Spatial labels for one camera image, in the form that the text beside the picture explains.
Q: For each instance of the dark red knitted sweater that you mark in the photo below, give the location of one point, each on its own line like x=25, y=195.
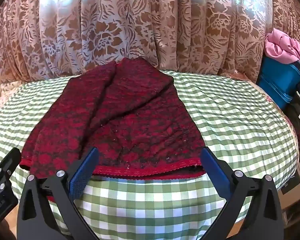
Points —
x=130, y=120

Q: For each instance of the floral bed sheet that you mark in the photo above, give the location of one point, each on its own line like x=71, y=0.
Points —
x=7, y=87

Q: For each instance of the brown floral curtain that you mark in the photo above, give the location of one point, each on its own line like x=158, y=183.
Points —
x=140, y=25

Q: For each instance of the pink cloth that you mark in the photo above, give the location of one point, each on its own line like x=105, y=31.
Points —
x=282, y=46

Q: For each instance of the blue plastic crate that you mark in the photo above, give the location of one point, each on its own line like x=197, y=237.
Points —
x=277, y=82

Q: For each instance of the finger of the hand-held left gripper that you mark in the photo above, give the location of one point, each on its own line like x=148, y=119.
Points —
x=10, y=160

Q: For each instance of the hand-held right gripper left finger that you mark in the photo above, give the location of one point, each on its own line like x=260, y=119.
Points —
x=83, y=175

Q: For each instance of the green checked bed sheet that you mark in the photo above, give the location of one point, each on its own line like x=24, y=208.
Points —
x=235, y=130

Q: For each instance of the brown cardboard box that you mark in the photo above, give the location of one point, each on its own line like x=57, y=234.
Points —
x=292, y=197

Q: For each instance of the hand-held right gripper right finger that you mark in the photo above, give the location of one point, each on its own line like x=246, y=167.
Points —
x=215, y=175

